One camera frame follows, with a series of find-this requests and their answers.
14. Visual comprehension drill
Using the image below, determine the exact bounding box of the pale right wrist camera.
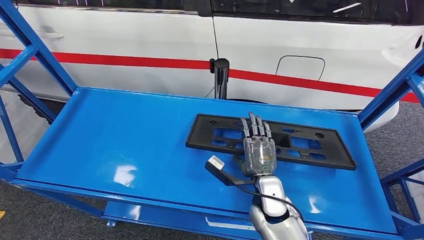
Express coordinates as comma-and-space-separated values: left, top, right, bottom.
204, 155, 258, 187

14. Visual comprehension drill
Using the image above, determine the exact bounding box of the white car with red stripe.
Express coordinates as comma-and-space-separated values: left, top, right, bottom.
0, 0, 424, 133

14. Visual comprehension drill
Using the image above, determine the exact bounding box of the black plastic plate bracket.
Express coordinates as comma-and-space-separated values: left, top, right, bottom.
185, 113, 358, 172

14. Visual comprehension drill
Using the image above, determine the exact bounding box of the black-topped chrome stanchion post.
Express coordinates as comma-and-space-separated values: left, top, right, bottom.
209, 58, 230, 100

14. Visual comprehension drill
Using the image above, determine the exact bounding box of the blue metal shelf rack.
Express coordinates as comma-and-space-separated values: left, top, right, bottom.
0, 0, 424, 240

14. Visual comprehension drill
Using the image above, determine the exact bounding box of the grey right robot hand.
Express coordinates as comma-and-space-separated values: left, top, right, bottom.
240, 112, 278, 177

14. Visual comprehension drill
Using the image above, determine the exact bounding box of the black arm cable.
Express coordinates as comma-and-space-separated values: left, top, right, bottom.
232, 183, 305, 223

